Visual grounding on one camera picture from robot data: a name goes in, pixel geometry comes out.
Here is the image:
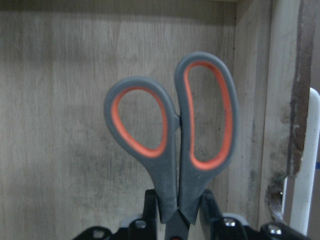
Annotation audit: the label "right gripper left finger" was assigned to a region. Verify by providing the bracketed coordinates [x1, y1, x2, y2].
[128, 189, 158, 240]

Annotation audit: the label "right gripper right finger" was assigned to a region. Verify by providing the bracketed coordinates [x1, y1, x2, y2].
[199, 189, 248, 240]

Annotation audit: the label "grey orange scissors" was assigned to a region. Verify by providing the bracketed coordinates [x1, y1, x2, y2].
[104, 51, 239, 240]

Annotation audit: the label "wooden drawer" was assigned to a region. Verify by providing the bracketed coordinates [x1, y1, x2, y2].
[0, 0, 319, 240]

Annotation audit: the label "white drawer handle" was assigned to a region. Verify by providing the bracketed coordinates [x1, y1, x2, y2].
[282, 88, 320, 236]

